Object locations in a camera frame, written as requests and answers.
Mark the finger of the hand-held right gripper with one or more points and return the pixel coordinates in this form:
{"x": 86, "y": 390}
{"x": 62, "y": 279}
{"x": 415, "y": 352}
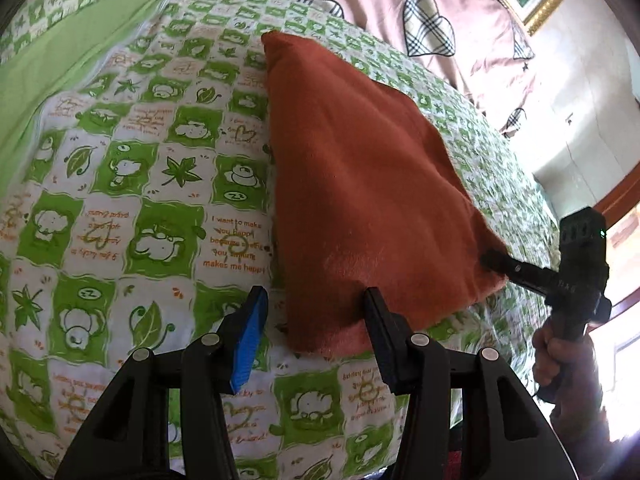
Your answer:
{"x": 505, "y": 264}

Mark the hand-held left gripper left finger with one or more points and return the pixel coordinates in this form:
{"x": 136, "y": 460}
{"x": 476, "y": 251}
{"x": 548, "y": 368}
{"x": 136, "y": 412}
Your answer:
{"x": 247, "y": 342}

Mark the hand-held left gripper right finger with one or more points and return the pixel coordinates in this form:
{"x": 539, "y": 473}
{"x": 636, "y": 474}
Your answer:
{"x": 386, "y": 332}

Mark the orange knit sweater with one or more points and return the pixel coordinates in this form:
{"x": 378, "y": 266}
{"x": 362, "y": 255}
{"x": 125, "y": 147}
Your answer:
{"x": 370, "y": 180}

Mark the person's right forearm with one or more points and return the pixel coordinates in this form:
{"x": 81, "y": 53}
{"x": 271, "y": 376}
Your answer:
{"x": 585, "y": 410}

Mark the person's right hand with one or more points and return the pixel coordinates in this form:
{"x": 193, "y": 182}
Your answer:
{"x": 550, "y": 360}

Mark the green cartoon print bedsheet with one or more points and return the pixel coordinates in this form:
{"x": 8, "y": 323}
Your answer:
{"x": 150, "y": 200}

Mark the red-brown wooden frame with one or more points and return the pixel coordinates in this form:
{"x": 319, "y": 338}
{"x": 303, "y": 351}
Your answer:
{"x": 620, "y": 210}

